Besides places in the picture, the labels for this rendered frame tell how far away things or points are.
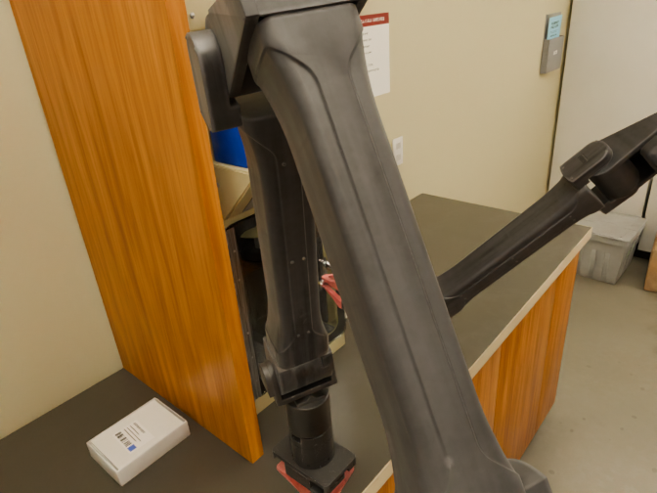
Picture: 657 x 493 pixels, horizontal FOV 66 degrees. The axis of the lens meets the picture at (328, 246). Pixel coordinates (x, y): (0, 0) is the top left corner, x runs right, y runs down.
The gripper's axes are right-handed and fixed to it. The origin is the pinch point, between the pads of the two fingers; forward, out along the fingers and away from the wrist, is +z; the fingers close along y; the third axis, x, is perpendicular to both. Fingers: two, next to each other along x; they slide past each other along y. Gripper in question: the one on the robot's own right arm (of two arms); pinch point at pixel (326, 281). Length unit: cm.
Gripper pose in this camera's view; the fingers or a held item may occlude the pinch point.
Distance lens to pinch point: 109.3
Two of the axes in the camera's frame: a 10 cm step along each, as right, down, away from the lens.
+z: -7.8, -2.4, 5.8
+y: -0.6, -8.9, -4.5
